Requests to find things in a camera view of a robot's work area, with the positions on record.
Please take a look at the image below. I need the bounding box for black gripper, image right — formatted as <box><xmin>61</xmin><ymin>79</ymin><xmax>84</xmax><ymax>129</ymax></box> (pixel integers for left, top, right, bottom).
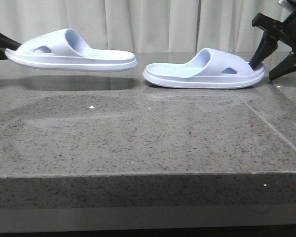
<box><xmin>249</xmin><ymin>0</ymin><xmax>296</xmax><ymax>80</ymax></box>

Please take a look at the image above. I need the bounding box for light blue slipper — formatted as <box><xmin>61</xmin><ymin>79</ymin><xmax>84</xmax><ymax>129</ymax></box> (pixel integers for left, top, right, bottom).
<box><xmin>5</xmin><ymin>29</ymin><xmax>138</xmax><ymax>72</ymax></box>
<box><xmin>143</xmin><ymin>48</ymin><xmax>265</xmax><ymax>89</ymax></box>

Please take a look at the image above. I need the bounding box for pale green curtain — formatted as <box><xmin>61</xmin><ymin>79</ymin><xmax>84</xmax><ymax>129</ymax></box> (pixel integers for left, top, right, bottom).
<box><xmin>0</xmin><ymin>0</ymin><xmax>289</xmax><ymax>52</ymax></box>

